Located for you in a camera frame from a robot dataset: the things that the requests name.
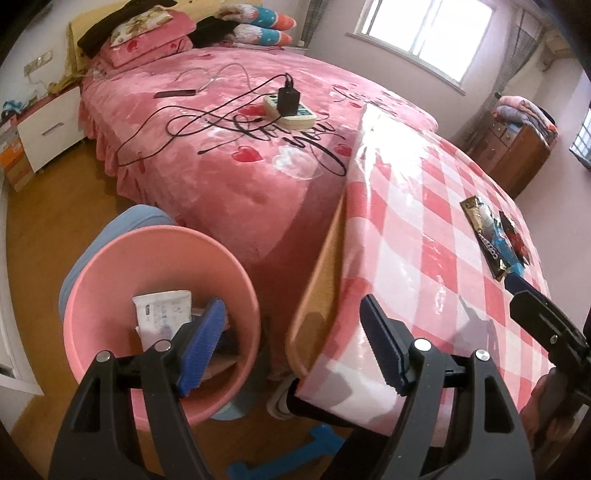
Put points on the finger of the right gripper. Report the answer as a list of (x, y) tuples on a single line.
[(515, 284)]

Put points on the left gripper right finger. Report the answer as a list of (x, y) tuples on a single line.
[(415, 368)]

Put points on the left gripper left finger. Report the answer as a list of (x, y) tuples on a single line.
[(169, 371)]

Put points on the black blue coffee sachet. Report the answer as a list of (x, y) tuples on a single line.
[(503, 246)]

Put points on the blue white tissue pack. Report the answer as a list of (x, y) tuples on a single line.
[(160, 315)]

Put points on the pink round trash bin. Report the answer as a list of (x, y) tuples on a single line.
[(100, 314)]

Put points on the person's right hand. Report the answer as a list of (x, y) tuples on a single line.
[(549, 417)]

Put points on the pink checkered table cover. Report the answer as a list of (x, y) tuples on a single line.
[(409, 243)]

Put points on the brown wooden dresser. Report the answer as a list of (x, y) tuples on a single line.
[(512, 155)]

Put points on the blue stool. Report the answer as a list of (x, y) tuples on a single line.
[(135, 217)]

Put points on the folded blankets on dresser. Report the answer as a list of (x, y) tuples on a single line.
[(520, 110)]

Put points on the pink bed blanket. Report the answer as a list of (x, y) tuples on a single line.
[(225, 163)]

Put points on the bright window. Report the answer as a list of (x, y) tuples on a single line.
[(442, 37)]

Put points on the white bedside cabinet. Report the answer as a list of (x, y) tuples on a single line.
[(49, 130)]

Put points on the black phone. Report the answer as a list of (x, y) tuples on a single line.
[(175, 93)]

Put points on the black charger plug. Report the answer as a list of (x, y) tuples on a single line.
[(288, 98)]

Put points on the pink heart pillow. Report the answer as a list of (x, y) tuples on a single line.
[(170, 32)]

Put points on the black clothing on pillow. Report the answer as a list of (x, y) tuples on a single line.
[(91, 42)]

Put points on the lower colourful bolster pillow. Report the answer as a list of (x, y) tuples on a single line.
[(255, 35)]

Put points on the colourful bolster pillow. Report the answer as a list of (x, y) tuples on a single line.
[(256, 15), (255, 35)]

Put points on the floral pillow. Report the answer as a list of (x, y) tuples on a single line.
[(142, 23)]

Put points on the upper colourful bolster pillow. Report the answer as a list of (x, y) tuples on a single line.
[(256, 15)]

